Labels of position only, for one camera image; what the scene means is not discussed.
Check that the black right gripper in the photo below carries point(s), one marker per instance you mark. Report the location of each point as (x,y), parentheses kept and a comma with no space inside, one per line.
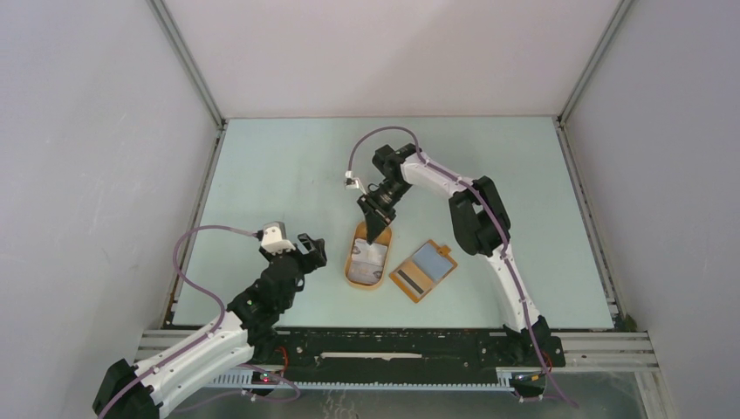
(377,219)

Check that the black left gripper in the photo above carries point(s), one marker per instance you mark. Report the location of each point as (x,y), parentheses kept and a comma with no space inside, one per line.
(315,256)

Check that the silver patterned card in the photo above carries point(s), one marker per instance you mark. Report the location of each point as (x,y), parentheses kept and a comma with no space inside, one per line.
(367,262)

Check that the beige oval plastic tray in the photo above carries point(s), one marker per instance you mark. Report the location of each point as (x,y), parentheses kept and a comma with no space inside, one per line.
(385,238)

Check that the gold card with black stripe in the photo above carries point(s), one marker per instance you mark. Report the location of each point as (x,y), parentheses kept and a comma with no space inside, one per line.
(414,278)

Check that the orange leather card holder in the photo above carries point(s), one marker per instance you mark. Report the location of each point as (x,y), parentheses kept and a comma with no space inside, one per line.
(434,260)

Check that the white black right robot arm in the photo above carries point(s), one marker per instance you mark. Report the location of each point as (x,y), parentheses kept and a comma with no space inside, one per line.
(480,224)

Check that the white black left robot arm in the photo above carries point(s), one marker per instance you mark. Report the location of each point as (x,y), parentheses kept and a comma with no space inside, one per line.
(242,330)

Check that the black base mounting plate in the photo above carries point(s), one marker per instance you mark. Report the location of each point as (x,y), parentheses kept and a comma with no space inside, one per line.
(405,356)

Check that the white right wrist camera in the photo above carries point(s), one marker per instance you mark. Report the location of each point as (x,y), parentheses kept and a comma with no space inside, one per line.
(354,182)

